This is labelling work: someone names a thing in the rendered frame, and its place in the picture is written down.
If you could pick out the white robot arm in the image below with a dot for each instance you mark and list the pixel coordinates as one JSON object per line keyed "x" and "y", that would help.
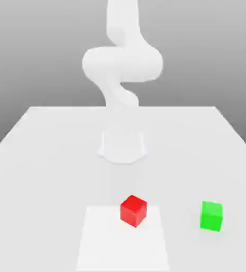
{"x": 122, "y": 63}

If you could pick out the small red cube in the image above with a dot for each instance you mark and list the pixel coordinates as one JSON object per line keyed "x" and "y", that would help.
{"x": 133, "y": 210}

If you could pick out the small green cube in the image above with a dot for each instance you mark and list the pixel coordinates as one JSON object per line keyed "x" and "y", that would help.
{"x": 211, "y": 216}

